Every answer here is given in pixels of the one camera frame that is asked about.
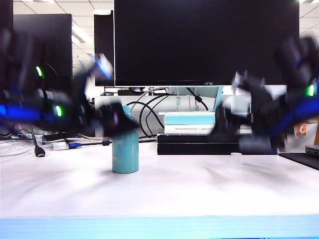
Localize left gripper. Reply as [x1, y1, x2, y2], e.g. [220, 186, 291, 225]
[71, 69, 141, 137]

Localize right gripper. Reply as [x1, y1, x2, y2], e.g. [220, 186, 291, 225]
[208, 78, 285, 154]

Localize orange cat figurine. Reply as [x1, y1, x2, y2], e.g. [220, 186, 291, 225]
[296, 121, 309, 136]

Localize printed paper sheets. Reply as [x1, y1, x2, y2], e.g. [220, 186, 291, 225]
[0, 139, 40, 159]

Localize white adapter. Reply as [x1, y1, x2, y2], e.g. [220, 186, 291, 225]
[51, 142, 68, 151]

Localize teal white monitor stand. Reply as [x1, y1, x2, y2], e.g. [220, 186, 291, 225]
[166, 86, 225, 113]

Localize black looped cables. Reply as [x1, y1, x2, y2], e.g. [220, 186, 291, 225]
[124, 94, 165, 143]

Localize white book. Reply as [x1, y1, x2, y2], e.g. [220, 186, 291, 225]
[163, 124, 215, 135]

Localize teal book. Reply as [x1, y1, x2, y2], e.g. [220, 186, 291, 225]
[163, 112, 216, 126]

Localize thick black book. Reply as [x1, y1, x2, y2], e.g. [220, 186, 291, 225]
[157, 142, 241, 155]

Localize large black AOC monitor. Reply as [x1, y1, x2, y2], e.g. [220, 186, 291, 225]
[114, 0, 300, 87]

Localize thin black book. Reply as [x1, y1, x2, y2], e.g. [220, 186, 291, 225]
[157, 133, 241, 144]

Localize ceiling light panel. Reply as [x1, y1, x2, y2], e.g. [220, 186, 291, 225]
[71, 24, 87, 44]

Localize teal spray bottle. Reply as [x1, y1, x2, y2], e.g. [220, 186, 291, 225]
[112, 105, 140, 174]

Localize black monitor with cables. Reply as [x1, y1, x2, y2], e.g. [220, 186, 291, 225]
[13, 13, 73, 93]

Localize white monitor cable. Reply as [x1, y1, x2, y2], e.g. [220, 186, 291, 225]
[129, 87, 166, 115]

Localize black mouse pad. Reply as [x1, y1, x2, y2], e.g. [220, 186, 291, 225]
[278, 152, 319, 171]

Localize grey flat device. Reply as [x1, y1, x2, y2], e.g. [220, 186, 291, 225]
[304, 143, 319, 157]

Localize narrow black monitor back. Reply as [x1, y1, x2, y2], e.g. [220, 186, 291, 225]
[94, 10, 115, 87]

